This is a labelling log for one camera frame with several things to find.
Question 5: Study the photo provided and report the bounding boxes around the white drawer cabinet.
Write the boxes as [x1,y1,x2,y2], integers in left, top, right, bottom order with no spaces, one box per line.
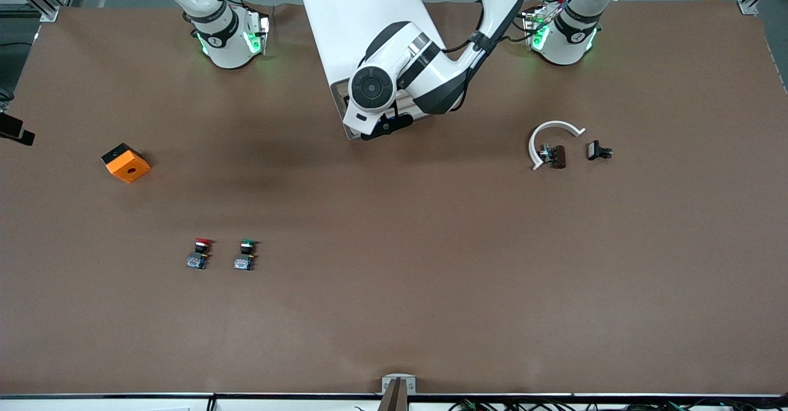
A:
[297,0,447,142]

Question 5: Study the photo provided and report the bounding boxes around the green push button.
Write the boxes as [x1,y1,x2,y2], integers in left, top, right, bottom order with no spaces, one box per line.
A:
[233,239,260,271]

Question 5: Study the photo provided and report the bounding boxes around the red push button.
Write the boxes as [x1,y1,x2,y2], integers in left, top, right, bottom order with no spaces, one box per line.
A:
[187,237,215,270]

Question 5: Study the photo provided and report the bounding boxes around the orange box with hole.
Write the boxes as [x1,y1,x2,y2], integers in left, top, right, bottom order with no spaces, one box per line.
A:
[100,143,151,185]

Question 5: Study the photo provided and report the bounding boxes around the brown paper table cover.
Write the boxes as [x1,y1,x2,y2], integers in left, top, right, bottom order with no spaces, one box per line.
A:
[0,0,788,396]

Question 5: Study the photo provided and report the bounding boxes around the small brown metal component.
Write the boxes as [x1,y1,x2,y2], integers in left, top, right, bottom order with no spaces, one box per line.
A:
[539,143,568,170]

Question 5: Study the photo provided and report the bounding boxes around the white curved ring part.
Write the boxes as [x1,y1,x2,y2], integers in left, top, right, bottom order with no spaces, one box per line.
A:
[528,120,587,172]

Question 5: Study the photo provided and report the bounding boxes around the grey metal bracket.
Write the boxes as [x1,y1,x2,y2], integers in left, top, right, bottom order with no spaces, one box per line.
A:
[382,373,417,394]

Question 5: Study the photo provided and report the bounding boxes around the grey camera pole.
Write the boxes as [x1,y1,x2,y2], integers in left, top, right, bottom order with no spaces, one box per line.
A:
[377,379,408,411]

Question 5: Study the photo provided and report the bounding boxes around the white table edge rail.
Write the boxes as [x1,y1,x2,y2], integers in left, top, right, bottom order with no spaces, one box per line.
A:
[0,393,788,411]

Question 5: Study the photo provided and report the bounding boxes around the tangled black cables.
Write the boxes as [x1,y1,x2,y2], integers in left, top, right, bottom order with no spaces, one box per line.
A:
[449,399,788,411]

